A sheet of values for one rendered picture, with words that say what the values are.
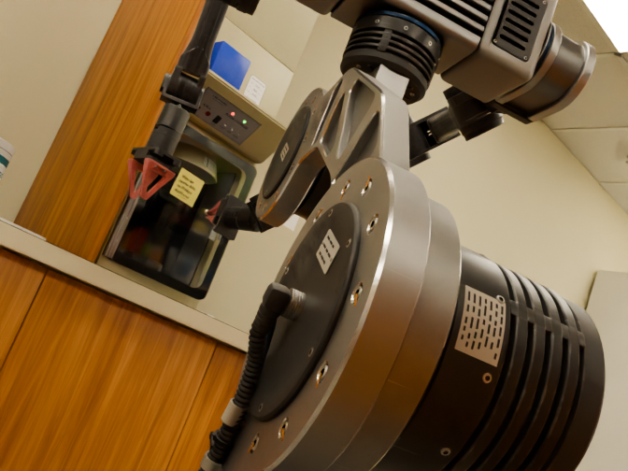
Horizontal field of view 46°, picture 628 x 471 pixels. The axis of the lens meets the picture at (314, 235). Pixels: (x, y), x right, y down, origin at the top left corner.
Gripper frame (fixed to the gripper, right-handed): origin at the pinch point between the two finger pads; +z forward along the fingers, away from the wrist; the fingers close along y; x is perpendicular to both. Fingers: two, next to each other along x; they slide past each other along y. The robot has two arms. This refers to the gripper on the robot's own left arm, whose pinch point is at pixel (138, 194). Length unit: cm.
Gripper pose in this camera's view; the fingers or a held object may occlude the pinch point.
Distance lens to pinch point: 154.5
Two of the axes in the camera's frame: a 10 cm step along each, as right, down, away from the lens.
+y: -6.7, -0.7, 7.4
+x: -6.5, -4.2, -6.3
